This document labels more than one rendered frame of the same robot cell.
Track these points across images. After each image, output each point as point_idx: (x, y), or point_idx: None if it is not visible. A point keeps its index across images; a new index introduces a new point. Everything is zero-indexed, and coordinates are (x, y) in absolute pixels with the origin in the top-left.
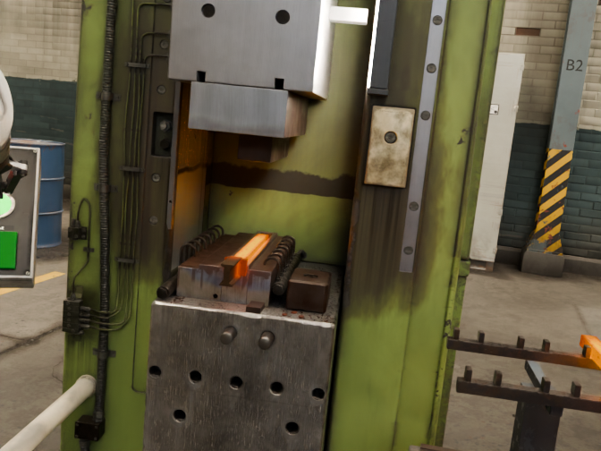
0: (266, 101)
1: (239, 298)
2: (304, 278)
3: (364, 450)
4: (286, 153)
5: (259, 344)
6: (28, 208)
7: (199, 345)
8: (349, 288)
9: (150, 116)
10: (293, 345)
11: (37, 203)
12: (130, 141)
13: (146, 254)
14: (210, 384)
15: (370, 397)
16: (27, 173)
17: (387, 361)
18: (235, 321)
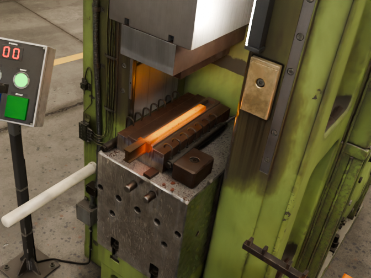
0: (163, 48)
1: (147, 162)
2: (185, 163)
3: (228, 260)
4: (224, 53)
5: (142, 199)
6: (36, 84)
7: (120, 183)
8: (227, 169)
9: (120, 26)
10: (165, 204)
11: (41, 82)
12: (109, 39)
13: (119, 108)
14: (125, 205)
15: (234, 234)
16: (38, 62)
17: (246, 219)
18: (136, 179)
